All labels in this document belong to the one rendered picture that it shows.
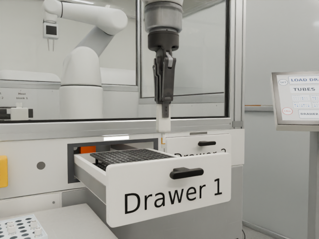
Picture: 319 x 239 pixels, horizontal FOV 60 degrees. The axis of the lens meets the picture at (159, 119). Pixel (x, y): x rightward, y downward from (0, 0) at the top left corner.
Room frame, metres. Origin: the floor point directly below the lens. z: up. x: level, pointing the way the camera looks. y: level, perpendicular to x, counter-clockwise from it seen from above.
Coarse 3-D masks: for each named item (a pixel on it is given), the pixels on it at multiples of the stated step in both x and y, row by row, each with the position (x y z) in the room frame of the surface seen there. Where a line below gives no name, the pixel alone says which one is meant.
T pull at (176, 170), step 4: (176, 168) 0.54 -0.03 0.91; (180, 168) 0.54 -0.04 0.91; (184, 168) 0.54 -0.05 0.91; (196, 168) 0.53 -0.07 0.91; (200, 168) 0.53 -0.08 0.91; (172, 172) 0.51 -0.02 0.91; (176, 172) 0.50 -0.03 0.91; (180, 172) 0.51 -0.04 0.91; (184, 172) 0.51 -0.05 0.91; (188, 172) 0.52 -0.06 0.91; (192, 172) 0.52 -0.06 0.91; (196, 172) 0.53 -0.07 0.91; (200, 172) 0.53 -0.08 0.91; (172, 176) 0.50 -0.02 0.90; (176, 176) 0.50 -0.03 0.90; (180, 176) 0.51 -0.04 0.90; (184, 176) 0.51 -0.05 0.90; (188, 176) 0.52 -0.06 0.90; (192, 176) 0.52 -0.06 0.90
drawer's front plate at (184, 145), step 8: (192, 136) 0.98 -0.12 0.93; (200, 136) 0.98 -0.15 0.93; (208, 136) 1.00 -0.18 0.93; (216, 136) 1.02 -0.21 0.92; (224, 136) 1.04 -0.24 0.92; (168, 144) 0.91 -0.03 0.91; (176, 144) 0.93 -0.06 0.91; (184, 144) 0.95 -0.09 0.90; (192, 144) 0.96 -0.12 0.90; (216, 144) 1.02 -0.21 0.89; (224, 144) 1.04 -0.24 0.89; (168, 152) 0.91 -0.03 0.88; (176, 152) 0.93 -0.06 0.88; (184, 152) 0.95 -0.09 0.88; (192, 152) 0.96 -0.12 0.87; (200, 152) 0.98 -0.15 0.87; (208, 152) 1.00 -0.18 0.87; (216, 152) 1.02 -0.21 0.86
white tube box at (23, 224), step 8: (24, 216) 0.58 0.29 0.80; (32, 216) 0.59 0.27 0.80; (0, 224) 0.55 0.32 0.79; (16, 224) 0.55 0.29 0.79; (24, 224) 0.55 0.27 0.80; (40, 224) 0.54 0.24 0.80; (0, 232) 0.52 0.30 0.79; (8, 232) 0.51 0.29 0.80; (16, 232) 0.51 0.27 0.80; (24, 232) 0.51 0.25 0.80; (32, 232) 0.51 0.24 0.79
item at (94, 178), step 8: (96, 152) 0.83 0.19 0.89; (160, 152) 0.84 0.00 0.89; (80, 160) 0.72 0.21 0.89; (88, 160) 0.81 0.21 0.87; (80, 168) 0.71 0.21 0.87; (88, 168) 0.66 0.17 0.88; (96, 168) 0.61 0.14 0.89; (80, 176) 0.72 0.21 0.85; (88, 176) 0.65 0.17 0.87; (96, 176) 0.60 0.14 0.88; (104, 176) 0.55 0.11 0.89; (88, 184) 0.65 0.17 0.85; (96, 184) 0.59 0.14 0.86; (104, 184) 0.56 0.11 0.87; (96, 192) 0.59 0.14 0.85; (104, 192) 0.55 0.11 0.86; (104, 200) 0.55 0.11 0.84
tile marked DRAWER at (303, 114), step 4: (300, 112) 1.15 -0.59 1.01; (304, 112) 1.15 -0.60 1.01; (308, 112) 1.14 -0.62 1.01; (312, 112) 1.14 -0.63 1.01; (316, 112) 1.14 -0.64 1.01; (300, 116) 1.14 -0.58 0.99; (304, 116) 1.13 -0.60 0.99; (308, 116) 1.13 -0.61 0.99; (312, 116) 1.13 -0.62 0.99; (316, 116) 1.12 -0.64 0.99
